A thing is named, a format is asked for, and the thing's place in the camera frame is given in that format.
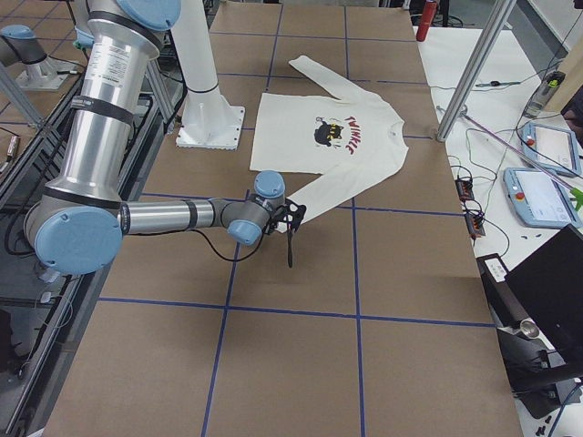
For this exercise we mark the orange black electronics board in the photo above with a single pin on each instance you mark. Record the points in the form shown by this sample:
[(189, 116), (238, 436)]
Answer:
[(464, 188)]

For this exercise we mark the long reacher grabber stick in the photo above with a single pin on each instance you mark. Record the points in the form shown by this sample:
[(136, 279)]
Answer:
[(573, 191)]

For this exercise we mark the aluminium frame post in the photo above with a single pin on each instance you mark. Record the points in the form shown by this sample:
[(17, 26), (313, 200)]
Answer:
[(485, 42)]

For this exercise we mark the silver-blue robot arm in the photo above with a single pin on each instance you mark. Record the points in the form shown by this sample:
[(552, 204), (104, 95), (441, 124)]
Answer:
[(78, 225)]

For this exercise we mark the red cylinder bottle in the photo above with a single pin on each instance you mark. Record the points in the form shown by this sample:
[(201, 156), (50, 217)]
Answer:
[(427, 17)]

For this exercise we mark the near teach pendant tablet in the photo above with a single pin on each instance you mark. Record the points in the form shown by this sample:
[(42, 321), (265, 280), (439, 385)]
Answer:
[(539, 201)]

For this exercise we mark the clear water bottle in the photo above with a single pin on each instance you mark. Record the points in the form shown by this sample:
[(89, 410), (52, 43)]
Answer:
[(547, 88)]

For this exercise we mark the green strap wristwatch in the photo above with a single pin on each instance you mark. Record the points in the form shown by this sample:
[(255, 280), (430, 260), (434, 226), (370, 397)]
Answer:
[(497, 84)]

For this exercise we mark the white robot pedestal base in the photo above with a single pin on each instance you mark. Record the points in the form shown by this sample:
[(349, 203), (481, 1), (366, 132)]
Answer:
[(208, 120)]

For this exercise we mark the teach pendant tablet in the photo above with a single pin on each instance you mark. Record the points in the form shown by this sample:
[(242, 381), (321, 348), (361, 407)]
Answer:
[(552, 148), (539, 201)]

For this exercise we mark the far teach pendant tablet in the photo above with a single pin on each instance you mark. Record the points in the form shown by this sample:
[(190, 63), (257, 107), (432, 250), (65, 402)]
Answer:
[(552, 148)]

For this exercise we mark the cream long-sleeve cat shirt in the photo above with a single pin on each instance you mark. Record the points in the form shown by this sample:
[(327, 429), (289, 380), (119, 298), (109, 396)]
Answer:
[(351, 139)]

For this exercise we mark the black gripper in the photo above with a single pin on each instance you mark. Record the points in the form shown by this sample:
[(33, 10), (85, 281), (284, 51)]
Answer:
[(290, 248)]

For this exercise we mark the black labelled box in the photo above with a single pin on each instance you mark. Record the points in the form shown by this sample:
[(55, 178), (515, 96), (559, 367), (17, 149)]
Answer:
[(510, 315)]

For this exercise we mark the black monitor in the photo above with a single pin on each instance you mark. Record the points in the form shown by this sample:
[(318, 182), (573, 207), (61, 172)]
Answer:
[(548, 285)]

